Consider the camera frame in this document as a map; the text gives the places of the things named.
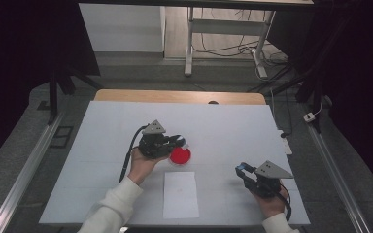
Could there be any person's left hand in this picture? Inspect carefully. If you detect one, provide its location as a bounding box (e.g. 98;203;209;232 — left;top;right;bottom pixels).
127;147;169;186

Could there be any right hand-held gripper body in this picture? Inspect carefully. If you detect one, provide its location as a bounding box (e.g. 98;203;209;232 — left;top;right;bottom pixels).
244;160;294;199

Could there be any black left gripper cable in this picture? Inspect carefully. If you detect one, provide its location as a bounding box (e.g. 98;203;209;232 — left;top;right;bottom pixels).
119;124;150;183

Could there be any aluminium rail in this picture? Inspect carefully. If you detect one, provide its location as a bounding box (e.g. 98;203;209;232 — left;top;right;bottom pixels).
299;103;372;233
0;111;66;233

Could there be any black floor cable tangle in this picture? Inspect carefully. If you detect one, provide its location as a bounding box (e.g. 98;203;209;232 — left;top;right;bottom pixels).
192;8;289;66

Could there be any white wall panel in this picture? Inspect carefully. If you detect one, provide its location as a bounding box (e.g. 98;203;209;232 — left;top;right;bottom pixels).
78;3;166;53

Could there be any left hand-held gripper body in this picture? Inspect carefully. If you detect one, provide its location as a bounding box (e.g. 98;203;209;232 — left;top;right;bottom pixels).
138;119;176;159

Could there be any white plug adapter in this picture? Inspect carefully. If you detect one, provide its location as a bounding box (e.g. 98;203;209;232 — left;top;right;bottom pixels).
303;103;323;123

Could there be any small white stamp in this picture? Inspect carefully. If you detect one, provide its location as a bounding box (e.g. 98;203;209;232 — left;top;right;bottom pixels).
177;135;190;150

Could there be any black power cable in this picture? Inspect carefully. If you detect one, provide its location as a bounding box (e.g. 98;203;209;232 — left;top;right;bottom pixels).
270;88;294;139

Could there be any black tripod stand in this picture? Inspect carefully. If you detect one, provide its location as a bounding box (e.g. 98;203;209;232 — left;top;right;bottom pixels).
247;16;354;134
47;64;103;125

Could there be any dark curtain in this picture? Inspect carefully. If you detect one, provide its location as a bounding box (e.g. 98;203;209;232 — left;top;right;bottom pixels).
268;0;373;202
0;0;100;176

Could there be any round red ink pad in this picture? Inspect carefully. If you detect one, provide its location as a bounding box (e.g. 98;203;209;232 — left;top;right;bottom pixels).
169;146;192;165

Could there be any black floor frame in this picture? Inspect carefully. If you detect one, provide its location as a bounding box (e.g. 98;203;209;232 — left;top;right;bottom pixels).
50;125;75;150

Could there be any large white table cover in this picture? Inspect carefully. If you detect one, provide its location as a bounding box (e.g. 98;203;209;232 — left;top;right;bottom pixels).
38;100;311;226

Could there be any white desk frame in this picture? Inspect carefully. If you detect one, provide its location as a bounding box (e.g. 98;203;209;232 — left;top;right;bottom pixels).
184;6;277;80

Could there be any person's right hand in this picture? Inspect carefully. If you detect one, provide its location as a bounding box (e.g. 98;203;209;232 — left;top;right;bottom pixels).
255;188;288;220

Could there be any white paper sheet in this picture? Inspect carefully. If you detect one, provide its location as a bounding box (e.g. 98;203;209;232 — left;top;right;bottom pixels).
162;171;200;219

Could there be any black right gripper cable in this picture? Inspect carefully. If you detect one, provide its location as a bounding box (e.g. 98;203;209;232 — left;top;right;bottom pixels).
278;183;293;223

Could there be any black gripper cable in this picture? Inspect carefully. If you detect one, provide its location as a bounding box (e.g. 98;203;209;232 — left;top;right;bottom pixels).
278;183;293;223
119;124;150;183

